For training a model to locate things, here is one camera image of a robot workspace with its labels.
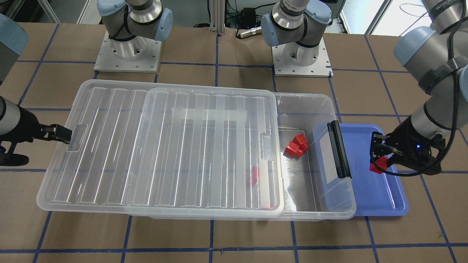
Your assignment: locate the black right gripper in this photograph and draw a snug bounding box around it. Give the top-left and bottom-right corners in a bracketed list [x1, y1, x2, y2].
[0, 106, 72, 167]

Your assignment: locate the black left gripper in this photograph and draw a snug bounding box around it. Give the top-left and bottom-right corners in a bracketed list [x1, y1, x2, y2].
[370, 118, 446, 173]

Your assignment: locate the clear plastic box lid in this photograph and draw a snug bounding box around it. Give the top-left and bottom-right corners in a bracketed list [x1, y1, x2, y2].
[37, 80, 285, 220]

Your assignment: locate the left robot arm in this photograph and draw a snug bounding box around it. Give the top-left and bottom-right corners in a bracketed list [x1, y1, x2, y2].
[261, 0, 468, 177]

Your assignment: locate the clear plastic storage box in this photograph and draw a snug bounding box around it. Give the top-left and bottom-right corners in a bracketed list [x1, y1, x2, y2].
[127, 90, 356, 221]

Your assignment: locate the blue plastic tray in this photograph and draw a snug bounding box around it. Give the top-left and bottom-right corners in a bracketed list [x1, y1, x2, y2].
[313, 123, 408, 217]

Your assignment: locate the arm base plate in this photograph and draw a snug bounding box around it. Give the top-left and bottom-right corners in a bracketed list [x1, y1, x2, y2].
[271, 38, 334, 78]
[94, 32, 163, 73]

